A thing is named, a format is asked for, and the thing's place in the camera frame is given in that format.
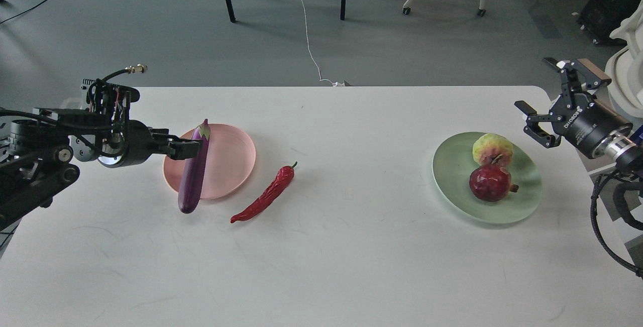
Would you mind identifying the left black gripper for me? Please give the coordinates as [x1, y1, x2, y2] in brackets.
[98, 120, 202, 168]

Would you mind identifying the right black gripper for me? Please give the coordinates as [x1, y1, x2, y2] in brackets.
[514, 57, 634, 160]

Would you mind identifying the purple eggplant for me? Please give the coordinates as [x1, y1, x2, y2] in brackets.
[178, 119, 211, 214]

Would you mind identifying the yellow-green apple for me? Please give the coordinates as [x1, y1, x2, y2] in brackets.
[472, 133, 514, 167]

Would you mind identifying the red pomegranate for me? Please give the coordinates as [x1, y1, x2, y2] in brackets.
[469, 164, 519, 202]

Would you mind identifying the red chili pepper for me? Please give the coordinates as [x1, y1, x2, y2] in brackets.
[230, 161, 298, 224]

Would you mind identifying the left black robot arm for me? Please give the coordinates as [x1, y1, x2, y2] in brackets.
[1, 64, 206, 230]

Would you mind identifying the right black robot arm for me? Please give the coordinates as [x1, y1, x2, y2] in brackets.
[515, 57, 642, 278]

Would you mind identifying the pink plate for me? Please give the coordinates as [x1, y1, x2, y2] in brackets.
[163, 124, 256, 200]

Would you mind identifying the green plate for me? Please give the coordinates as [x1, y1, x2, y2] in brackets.
[432, 132, 544, 226]

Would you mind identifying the black equipment case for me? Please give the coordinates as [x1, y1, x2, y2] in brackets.
[577, 0, 641, 46]

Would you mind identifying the white cable on floor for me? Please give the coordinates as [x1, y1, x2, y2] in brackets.
[287, 0, 346, 87]

